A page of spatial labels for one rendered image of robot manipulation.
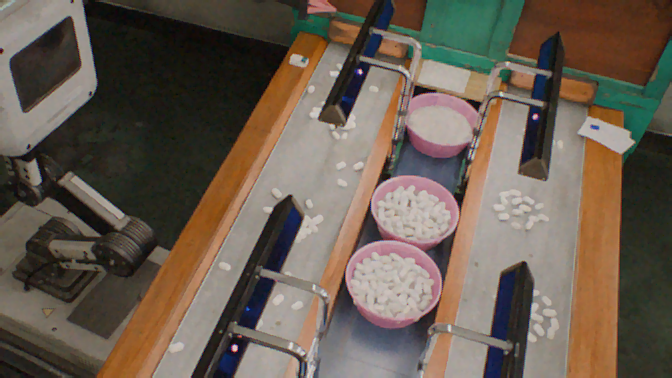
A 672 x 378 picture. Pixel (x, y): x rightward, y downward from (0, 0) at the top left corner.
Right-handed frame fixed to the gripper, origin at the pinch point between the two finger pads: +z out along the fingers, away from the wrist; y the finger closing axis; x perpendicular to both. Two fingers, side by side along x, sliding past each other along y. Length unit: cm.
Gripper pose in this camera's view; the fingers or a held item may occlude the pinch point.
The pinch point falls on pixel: (333, 10)
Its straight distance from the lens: 220.2
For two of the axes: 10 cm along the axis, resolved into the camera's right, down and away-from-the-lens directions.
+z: 9.1, 3.5, -2.2
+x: -3.5, 3.7, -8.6
